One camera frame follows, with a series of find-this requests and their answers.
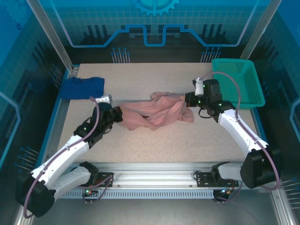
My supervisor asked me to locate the pink t-shirt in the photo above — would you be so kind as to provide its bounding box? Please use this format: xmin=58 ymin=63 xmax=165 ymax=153
xmin=118 ymin=91 xmax=195 ymax=132

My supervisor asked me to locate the folded blue t-shirt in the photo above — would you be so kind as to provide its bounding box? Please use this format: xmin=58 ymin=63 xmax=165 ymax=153
xmin=58 ymin=76 xmax=105 ymax=100

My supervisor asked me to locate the green plastic basket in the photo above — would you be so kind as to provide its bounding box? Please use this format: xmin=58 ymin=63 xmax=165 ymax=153
xmin=211 ymin=58 xmax=266 ymax=110

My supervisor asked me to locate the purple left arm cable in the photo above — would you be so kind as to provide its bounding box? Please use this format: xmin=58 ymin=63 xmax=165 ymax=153
xmin=23 ymin=96 xmax=115 ymax=220

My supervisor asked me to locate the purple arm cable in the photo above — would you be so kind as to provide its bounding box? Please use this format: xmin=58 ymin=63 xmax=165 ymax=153
xmin=23 ymin=96 xmax=115 ymax=220
xmin=198 ymin=71 xmax=282 ymax=204

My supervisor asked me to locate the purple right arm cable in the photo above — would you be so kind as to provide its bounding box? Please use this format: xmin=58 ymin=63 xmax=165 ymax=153
xmin=198 ymin=71 xmax=282 ymax=204

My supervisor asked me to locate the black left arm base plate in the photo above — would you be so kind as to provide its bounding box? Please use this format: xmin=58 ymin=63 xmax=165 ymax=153
xmin=93 ymin=172 xmax=115 ymax=188

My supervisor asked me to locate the aluminium mounting rail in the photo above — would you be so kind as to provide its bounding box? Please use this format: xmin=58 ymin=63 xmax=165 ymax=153
xmin=44 ymin=161 xmax=282 ymax=191

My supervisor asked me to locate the aluminium frame post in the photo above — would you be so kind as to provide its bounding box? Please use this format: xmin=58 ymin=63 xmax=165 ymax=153
xmin=240 ymin=0 xmax=283 ymax=60
xmin=25 ymin=0 xmax=75 ymax=73

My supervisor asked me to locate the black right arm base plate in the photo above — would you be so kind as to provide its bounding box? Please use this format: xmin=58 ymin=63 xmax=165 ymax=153
xmin=195 ymin=171 xmax=240 ymax=188

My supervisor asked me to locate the slotted grey cable duct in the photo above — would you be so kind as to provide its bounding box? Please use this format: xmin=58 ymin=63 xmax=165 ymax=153
xmin=37 ymin=189 xmax=215 ymax=199

